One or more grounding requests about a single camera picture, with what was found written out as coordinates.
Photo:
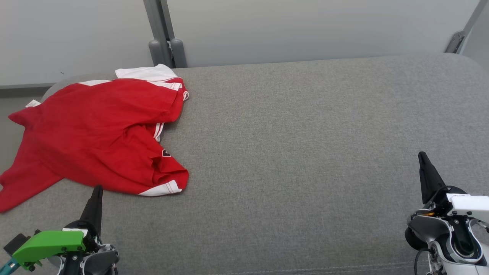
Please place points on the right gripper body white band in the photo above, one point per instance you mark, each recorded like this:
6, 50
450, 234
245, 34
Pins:
470, 206

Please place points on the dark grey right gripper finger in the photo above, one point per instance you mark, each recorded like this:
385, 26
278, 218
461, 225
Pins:
429, 179

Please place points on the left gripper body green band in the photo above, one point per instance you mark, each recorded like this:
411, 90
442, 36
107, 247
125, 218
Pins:
49, 242

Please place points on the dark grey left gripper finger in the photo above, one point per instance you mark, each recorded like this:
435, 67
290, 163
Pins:
93, 214

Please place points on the red white basketball jersey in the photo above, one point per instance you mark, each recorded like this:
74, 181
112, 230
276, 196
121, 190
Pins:
95, 126

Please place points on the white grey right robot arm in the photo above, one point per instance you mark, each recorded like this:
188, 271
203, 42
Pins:
428, 225

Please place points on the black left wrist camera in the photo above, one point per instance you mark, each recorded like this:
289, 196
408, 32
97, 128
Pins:
15, 242

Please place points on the slanted grey partition post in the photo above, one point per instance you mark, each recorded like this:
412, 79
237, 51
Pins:
454, 42

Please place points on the grey partition post with feet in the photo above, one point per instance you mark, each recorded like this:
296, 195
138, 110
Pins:
156, 23

